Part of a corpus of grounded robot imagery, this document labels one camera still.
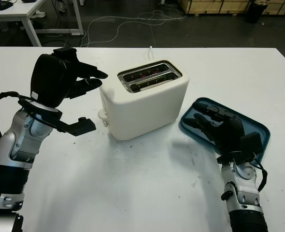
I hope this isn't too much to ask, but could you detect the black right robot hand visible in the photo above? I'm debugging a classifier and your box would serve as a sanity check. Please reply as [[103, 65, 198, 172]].
[[185, 102, 244, 157]]

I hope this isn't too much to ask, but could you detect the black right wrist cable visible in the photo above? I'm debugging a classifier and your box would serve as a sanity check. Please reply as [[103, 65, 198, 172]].
[[251, 152, 269, 193]]

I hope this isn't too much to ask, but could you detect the black computer mouse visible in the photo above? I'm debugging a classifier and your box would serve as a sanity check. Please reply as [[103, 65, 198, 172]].
[[0, 1, 14, 11]]

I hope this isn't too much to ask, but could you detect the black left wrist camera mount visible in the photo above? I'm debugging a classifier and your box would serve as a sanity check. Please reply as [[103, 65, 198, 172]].
[[24, 100, 96, 137]]

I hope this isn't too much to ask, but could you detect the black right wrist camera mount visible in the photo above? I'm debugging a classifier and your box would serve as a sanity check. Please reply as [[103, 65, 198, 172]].
[[216, 132, 264, 164]]

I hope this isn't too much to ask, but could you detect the long white looped cable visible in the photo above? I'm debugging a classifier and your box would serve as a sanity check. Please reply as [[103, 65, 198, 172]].
[[81, 9, 189, 48]]

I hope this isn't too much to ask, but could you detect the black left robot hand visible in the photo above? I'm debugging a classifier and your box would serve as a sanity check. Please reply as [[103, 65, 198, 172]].
[[30, 47, 109, 109]]

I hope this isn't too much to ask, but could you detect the white office desk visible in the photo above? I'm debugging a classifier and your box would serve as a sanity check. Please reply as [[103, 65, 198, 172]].
[[0, 0, 84, 48]]

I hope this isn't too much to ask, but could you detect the cream white two-slot toaster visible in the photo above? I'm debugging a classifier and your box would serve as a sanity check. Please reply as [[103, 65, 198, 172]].
[[97, 59, 190, 141]]

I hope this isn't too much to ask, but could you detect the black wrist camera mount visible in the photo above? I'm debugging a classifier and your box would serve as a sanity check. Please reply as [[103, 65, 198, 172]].
[[24, 100, 96, 137], [216, 132, 264, 164]]

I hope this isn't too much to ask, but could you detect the dark blue plastic tray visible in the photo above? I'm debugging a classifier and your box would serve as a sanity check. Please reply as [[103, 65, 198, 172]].
[[178, 97, 271, 165]]

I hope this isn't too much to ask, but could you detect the black trash bin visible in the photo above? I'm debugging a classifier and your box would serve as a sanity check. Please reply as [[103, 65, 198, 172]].
[[247, 0, 269, 24]]

